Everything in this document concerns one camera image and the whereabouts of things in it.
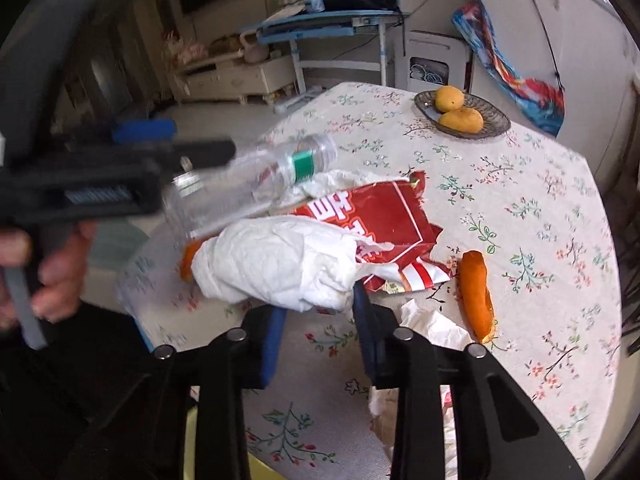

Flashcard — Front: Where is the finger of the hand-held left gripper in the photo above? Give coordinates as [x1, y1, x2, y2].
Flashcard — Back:
[70, 117, 178, 150]
[145, 140, 237, 171]

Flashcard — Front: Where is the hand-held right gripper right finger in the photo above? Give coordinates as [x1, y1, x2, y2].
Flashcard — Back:
[352, 280, 586, 480]

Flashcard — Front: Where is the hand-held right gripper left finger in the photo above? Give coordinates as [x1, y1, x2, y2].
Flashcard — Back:
[70, 306, 288, 480]

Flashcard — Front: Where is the clear plastic bottle green label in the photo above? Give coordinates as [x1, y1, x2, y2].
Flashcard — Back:
[162, 132, 338, 241]

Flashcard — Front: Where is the large white tissue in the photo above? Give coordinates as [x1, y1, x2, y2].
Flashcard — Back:
[191, 215, 396, 313]

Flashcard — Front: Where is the red snack bag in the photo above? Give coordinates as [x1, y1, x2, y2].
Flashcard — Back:
[287, 170, 453, 293]

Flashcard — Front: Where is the orange carrot piece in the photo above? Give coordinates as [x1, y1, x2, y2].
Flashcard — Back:
[180, 240, 206, 283]
[459, 250, 497, 345]

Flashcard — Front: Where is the person's left hand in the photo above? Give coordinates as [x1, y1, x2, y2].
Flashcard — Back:
[0, 221, 99, 331]

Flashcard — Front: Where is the teal stool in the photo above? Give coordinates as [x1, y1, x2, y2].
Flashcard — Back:
[82, 220, 151, 281]

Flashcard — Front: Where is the cream television cabinet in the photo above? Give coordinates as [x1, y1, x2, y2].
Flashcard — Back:
[172, 52, 301, 106]

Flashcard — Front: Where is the pink kettlebell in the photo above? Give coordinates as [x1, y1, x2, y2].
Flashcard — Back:
[240, 30, 271, 63]

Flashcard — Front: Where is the blue and white desk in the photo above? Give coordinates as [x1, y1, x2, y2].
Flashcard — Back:
[240, 10, 413, 116]

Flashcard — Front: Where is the floral tablecloth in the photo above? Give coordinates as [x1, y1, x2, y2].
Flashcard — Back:
[117, 81, 623, 480]

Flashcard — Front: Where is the person's dark clothing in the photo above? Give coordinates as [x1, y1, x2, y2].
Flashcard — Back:
[0, 302, 166, 480]

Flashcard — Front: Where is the yellow mango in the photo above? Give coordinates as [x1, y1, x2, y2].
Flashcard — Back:
[434, 86, 466, 113]
[438, 107, 485, 134]

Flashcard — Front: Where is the white floor appliance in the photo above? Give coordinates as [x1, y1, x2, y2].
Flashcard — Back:
[402, 30, 473, 96]

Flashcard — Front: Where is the colourful printed bag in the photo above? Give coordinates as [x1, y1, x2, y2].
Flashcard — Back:
[451, 0, 568, 137]

